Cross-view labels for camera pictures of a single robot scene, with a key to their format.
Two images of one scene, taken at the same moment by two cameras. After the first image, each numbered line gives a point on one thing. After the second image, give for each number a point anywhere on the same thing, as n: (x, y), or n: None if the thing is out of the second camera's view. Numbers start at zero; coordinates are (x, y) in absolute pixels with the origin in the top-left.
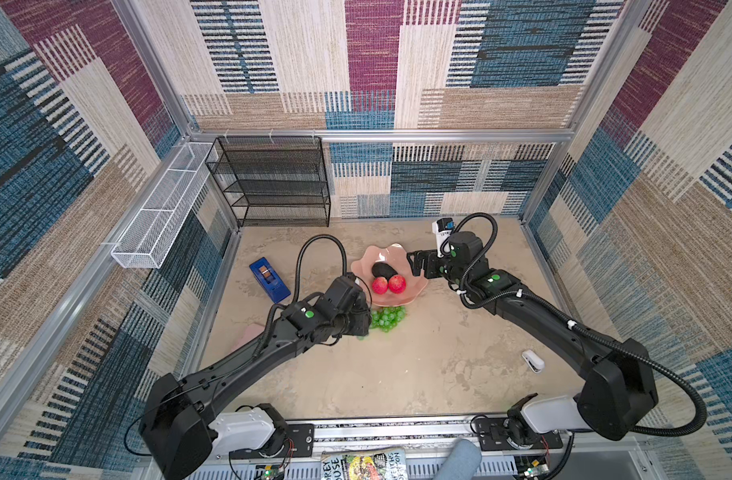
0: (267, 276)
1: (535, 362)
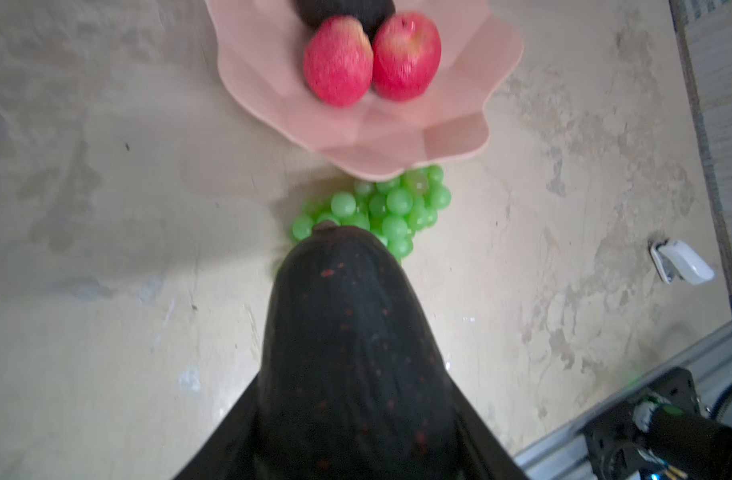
0: None
1: (674, 259)
